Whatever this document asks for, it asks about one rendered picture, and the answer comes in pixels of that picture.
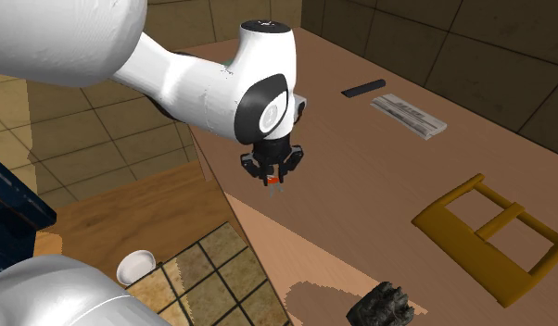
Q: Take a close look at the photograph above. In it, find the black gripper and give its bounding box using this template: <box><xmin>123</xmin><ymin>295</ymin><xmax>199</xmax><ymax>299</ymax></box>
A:
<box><xmin>239</xmin><ymin>136</ymin><xmax>305</xmax><ymax>187</ymax></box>

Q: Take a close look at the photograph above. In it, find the small orange and grey object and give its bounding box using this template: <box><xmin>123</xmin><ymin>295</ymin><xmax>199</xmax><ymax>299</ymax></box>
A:
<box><xmin>266</xmin><ymin>175</ymin><xmax>285</xmax><ymax>198</ymax></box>

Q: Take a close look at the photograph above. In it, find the black remote control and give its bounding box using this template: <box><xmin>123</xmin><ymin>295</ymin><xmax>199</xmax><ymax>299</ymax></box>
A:
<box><xmin>340</xmin><ymin>78</ymin><xmax>387</xmax><ymax>99</ymax></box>

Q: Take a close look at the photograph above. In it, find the tile patterned robot stand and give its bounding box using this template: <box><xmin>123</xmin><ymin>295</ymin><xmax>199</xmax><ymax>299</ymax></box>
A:
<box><xmin>124</xmin><ymin>220</ymin><xmax>293</xmax><ymax>326</ymax></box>

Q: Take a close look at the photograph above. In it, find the folded grey newspaper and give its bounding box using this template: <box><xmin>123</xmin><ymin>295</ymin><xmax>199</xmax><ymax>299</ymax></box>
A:
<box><xmin>369</xmin><ymin>93</ymin><xmax>448</xmax><ymax>142</ymax></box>

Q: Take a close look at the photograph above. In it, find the white bowl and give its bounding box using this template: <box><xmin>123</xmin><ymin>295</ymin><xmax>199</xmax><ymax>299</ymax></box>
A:
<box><xmin>115</xmin><ymin>249</ymin><xmax>158</xmax><ymax>287</ymax></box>

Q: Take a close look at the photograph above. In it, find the dark grey lumpy object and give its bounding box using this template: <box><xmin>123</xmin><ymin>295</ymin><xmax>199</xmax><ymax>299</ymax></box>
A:
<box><xmin>345</xmin><ymin>281</ymin><xmax>416</xmax><ymax>326</ymax></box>

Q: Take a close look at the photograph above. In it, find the dark blue cabinet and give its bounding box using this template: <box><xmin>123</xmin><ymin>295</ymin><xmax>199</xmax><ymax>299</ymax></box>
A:
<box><xmin>0</xmin><ymin>152</ymin><xmax>58</xmax><ymax>279</ymax></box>

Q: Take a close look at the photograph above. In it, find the yellow wooden frame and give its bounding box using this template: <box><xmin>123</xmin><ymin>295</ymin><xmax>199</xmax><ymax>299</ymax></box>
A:
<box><xmin>411</xmin><ymin>172</ymin><xmax>558</xmax><ymax>309</ymax></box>

